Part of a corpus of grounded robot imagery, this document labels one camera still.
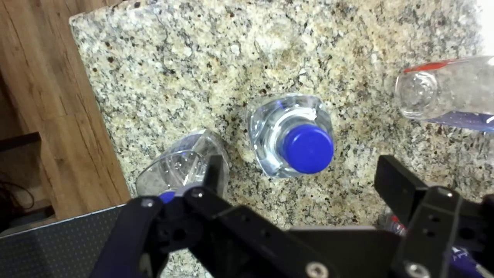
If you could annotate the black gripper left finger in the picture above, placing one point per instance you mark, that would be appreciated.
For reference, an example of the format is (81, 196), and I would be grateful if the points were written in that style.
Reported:
(169, 241)

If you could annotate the clear blue-capped water bottle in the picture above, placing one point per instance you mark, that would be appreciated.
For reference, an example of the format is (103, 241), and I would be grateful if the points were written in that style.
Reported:
(174, 163)
(307, 148)

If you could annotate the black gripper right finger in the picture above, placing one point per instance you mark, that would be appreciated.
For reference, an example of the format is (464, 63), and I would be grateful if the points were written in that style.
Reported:
(432, 231)

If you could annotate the grey perforated panel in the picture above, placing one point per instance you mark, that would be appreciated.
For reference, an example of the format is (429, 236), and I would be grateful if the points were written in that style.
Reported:
(51, 247)

